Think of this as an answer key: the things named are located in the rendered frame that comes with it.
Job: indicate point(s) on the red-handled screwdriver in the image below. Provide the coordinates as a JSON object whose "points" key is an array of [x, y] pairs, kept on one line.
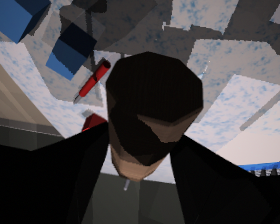
{"points": [[93, 79]]}

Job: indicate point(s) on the blue flat strip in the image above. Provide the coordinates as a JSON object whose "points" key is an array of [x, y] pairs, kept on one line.
{"points": [[259, 167]]}

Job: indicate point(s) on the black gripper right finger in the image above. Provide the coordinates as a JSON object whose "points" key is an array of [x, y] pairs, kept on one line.
{"points": [[213, 190]]}

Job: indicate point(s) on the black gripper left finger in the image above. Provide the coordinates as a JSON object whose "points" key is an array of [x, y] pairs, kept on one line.
{"points": [[53, 184]]}

